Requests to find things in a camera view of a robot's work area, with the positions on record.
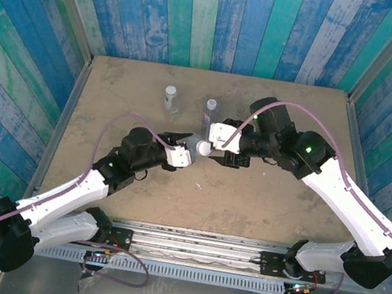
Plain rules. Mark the plain white bottle cap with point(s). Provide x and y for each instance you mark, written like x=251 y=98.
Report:
x=204 y=149
x=170 y=91

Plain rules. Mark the slim clear plastic bottle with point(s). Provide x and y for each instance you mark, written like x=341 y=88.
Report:
x=173 y=111

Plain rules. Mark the clear bottle purple label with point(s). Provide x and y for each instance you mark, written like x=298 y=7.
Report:
x=209 y=117

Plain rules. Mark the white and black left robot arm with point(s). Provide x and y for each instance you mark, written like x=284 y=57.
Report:
x=61 y=194

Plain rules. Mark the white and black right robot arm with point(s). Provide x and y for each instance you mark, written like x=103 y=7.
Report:
x=351 y=201

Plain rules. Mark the small white plastic scrap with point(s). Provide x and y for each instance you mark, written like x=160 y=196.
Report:
x=198 y=185

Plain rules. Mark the aluminium table side rail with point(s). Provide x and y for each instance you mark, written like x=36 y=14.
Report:
x=54 y=139
x=358 y=161

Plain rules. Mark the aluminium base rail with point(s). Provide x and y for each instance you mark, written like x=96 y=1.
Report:
x=195 y=247

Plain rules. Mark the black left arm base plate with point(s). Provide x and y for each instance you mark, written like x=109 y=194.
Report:
x=122 y=236

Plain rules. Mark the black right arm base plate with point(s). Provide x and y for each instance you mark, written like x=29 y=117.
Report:
x=270 y=265

